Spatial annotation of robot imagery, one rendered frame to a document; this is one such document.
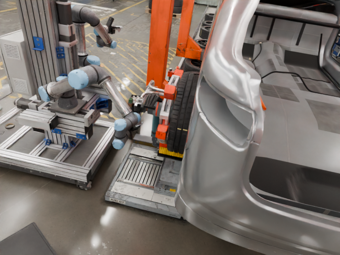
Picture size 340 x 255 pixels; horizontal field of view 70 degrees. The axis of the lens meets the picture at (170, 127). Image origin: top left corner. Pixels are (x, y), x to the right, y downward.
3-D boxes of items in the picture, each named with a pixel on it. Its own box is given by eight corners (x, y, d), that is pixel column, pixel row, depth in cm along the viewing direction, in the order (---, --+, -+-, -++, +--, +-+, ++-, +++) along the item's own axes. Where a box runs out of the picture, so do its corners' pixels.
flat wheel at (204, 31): (213, 34, 682) (215, 25, 668) (228, 41, 637) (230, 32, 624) (194, 34, 651) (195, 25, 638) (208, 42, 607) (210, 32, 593)
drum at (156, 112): (170, 122, 199) (173, 108, 191) (145, 117, 201) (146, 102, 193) (173, 114, 211) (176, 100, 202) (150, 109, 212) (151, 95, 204)
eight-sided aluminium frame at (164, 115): (162, 156, 194) (171, 96, 163) (155, 155, 195) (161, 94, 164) (174, 121, 239) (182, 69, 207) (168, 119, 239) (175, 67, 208)
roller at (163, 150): (188, 161, 208) (189, 156, 204) (155, 153, 210) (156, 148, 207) (189, 156, 213) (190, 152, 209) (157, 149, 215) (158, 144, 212)
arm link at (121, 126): (122, 114, 159) (122, 128, 165) (111, 121, 151) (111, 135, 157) (132, 118, 156) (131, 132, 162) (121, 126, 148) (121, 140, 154)
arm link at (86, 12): (95, 6, 197) (119, 42, 243) (84, 3, 200) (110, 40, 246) (88, 17, 195) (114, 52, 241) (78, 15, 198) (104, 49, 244)
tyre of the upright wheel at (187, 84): (191, 171, 204) (205, 121, 152) (164, 165, 206) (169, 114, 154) (202, 115, 245) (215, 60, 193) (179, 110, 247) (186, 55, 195)
